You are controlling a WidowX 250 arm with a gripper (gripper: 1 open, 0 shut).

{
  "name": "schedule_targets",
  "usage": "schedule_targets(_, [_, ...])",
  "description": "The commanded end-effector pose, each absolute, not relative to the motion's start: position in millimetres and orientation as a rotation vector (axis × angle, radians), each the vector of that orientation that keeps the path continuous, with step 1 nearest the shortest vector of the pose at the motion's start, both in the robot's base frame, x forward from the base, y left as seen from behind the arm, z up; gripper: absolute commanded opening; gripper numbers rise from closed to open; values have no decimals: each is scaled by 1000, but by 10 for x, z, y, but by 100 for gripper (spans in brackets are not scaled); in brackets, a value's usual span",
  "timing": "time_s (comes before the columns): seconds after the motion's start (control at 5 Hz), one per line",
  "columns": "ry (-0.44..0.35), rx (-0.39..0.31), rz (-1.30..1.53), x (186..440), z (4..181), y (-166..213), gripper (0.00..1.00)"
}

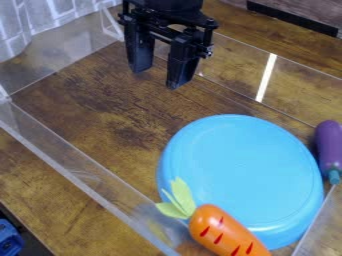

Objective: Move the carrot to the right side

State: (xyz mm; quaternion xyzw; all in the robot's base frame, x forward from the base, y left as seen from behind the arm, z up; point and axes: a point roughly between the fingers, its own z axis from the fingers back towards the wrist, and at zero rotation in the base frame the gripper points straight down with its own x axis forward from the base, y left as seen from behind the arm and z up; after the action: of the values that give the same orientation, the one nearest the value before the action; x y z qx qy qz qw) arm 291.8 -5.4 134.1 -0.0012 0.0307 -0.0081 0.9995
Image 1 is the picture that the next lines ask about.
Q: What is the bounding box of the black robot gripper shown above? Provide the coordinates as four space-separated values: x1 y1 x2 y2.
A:
118 0 217 90

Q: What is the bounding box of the orange toy carrot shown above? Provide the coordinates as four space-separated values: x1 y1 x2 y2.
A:
154 177 271 256

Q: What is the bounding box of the white translucent curtain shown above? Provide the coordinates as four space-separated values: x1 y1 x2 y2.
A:
0 0 121 62

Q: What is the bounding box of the blue upturned plastic bowl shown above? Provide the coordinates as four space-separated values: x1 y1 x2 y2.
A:
156 114 323 250

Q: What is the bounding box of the purple toy eggplant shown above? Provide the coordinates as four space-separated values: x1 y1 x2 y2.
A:
315 120 342 185

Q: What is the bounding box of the blue object at corner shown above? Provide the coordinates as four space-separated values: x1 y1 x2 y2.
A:
0 219 24 256

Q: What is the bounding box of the clear acrylic enclosure wall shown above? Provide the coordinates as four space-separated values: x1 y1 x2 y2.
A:
0 0 342 256

